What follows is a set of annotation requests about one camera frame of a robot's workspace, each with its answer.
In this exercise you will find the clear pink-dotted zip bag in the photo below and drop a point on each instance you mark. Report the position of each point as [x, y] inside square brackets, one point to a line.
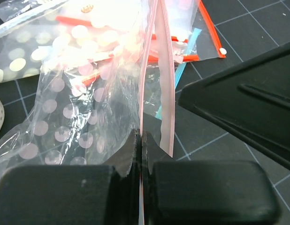
[83, 116]

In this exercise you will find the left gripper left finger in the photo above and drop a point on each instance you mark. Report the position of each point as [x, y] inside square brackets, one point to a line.
[106, 194]

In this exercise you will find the orange-edged flat bag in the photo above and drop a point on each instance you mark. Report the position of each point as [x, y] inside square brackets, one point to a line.
[185, 29]

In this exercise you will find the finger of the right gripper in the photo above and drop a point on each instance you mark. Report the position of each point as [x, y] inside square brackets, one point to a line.
[250, 100]

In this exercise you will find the clear white-dotted zip bag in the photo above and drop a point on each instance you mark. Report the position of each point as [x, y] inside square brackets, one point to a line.
[78, 31]

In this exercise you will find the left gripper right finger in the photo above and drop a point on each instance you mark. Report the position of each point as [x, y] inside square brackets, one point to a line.
[204, 192]

